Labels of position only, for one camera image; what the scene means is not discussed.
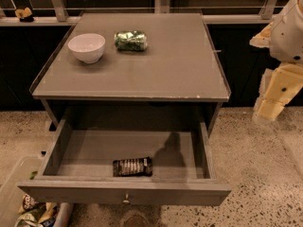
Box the green crushed soda can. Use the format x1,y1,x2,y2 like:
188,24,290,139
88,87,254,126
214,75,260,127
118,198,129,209
115,30,148,51

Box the clear plastic snack bin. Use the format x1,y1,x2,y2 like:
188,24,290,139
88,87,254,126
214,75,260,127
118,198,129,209
0,156,73,227

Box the black rxbar chocolate bar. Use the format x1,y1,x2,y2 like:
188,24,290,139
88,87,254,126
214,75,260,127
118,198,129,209
113,157,152,177

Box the white ceramic bowl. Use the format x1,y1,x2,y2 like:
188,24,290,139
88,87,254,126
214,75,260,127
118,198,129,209
68,33,106,63

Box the metal window railing frame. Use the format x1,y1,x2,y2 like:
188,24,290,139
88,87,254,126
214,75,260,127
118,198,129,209
0,0,289,26

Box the small yellow black object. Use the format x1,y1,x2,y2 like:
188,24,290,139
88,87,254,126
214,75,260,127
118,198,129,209
15,7,34,23

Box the grey cabinet counter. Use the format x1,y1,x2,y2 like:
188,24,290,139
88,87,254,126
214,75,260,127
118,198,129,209
30,13,230,124

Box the grey top drawer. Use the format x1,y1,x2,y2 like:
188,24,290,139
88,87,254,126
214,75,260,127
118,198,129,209
18,105,231,205

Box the snack bags in bin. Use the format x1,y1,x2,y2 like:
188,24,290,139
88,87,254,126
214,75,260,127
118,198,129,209
14,194,59,227

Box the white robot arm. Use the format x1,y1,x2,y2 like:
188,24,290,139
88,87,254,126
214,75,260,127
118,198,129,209
249,0,303,124

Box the metal drawer knob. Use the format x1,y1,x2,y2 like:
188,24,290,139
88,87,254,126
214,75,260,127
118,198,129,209
122,194,131,205

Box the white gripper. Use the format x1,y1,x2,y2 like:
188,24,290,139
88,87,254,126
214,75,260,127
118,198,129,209
252,62,303,123

